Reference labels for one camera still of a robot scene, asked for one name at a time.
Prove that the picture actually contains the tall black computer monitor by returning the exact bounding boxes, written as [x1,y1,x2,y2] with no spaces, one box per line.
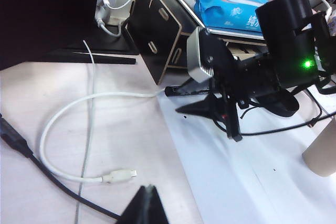
[0,0,102,71]

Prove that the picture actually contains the beige paper cup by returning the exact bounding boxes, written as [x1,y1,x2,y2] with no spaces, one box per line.
[301,118,336,178]

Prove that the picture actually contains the black cable grey plug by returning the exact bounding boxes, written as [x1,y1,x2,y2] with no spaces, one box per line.
[0,113,122,221]

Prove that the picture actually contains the white power plug cord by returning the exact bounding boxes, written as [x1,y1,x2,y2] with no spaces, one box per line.
[95,17,123,37]

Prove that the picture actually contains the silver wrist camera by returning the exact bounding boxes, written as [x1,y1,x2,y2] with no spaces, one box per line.
[186,26,220,83]

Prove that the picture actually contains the wooden desk organizer shelf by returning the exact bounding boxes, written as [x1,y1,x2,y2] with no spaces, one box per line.
[123,0,269,86]

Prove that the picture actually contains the black monitor stand base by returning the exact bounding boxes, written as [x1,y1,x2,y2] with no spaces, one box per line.
[43,23,138,66]

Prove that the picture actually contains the long black marker white print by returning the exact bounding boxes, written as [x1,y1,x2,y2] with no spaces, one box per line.
[164,85,212,97]

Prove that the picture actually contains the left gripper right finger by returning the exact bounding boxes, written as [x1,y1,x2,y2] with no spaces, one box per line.
[150,184,169,224]

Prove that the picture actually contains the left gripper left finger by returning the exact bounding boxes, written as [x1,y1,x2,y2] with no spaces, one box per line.
[114,184,152,224]

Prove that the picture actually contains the thick white charging cable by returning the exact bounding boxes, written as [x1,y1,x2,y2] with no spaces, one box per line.
[39,89,166,184]

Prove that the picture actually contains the blue wet wipes pack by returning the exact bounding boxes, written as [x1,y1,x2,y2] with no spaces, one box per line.
[174,0,269,31]

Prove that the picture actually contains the thin white cable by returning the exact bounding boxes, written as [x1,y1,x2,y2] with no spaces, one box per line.
[74,39,97,224]

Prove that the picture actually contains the black robot camera cable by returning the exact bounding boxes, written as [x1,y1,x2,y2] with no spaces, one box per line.
[214,87,336,137]

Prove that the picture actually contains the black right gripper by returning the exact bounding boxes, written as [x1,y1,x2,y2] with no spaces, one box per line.
[175,28,281,142]

